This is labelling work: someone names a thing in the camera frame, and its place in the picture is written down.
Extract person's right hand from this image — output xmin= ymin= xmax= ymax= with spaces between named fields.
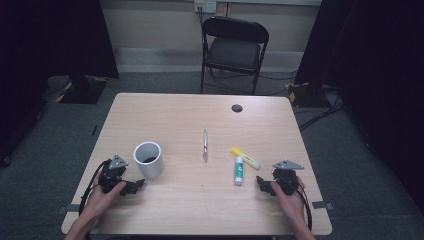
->
xmin=269 ymin=175 xmax=307 ymax=222

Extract person's left hand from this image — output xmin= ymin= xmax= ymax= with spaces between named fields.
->
xmin=79 ymin=171 xmax=128 ymax=218

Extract black floor cables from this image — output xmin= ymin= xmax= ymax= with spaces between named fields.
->
xmin=297 ymin=89 xmax=346 ymax=132

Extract silver pen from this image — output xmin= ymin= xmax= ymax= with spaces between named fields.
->
xmin=202 ymin=128 xmax=210 ymax=164

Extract black stand base yellow tape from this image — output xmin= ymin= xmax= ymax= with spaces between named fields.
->
xmin=55 ymin=74 xmax=109 ymax=105
xmin=285 ymin=81 xmax=332 ymax=109

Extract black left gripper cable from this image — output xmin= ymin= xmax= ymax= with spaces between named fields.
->
xmin=78 ymin=159 xmax=112 ymax=215

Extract black folding chair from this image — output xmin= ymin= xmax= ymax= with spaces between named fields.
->
xmin=199 ymin=15 xmax=270 ymax=96

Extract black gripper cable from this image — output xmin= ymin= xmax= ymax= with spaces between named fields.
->
xmin=295 ymin=182 xmax=314 ymax=232
xmin=78 ymin=159 xmax=112 ymax=215

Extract white cup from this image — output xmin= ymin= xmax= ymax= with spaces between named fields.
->
xmin=133 ymin=141 xmax=166 ymax=180

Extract white glue stick green label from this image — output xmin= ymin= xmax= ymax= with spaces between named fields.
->
xmin=233 ymin=155 xmax=245 ymax=187

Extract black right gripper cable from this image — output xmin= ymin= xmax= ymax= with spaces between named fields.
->
xmin=295 ymin=182 xmax=314 ymax=232

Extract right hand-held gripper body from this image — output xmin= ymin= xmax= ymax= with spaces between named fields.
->
xmin=271 ymin=159 xmax=305 ymax=196

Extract yellow highlighter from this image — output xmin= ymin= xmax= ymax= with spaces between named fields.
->
xmin=230 ymin=146 xmax=262 ymax=171

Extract grey tape strip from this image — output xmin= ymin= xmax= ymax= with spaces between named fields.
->
xmin=56 ymin=203 xmax=84 ymax=215
xmin=311 ymin=200 xmax=335 ymax=211

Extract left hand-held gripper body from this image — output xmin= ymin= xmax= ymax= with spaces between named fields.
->
xmin=98 ymin=154 xmax=130 ymax=195

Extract black curtain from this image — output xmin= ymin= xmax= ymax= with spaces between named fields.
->
xmin=0 ymin=0 xmax=120 ymax=168
xmin=294 ymin=0 xmax=424 ymax=215

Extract white wall socket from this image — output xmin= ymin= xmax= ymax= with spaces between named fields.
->
xmin=194 ymin=0 xmax=218 ymax=15

